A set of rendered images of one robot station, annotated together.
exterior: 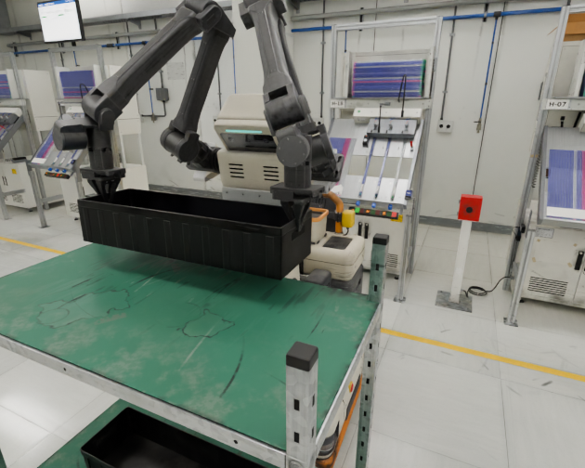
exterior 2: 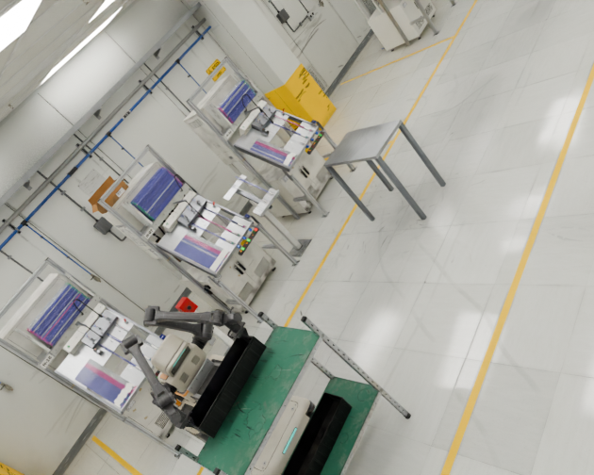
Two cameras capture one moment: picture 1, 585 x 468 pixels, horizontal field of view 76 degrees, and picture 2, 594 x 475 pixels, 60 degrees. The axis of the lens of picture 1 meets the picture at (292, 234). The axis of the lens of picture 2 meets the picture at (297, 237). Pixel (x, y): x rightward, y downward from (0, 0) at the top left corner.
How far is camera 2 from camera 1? 2.48 m
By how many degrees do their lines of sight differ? 49
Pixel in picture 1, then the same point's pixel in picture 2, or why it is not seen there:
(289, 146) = (237, 317)
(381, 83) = (60, 319)
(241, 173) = (186, 375)
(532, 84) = (90, 231)
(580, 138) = (174, 234)
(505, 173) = (140, 280)
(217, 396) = (303, 355)
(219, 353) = (288, 362)
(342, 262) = not seen: hidden behind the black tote
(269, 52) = (189, 315)
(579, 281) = (249, 275)
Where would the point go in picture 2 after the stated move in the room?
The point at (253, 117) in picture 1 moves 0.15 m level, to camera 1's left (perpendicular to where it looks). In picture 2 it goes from (176, 349) to (168, 370)
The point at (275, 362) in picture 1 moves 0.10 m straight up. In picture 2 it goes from (295, 347) to (284, 336)
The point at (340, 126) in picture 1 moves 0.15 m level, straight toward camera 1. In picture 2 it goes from (68, 368) to (76, 366)
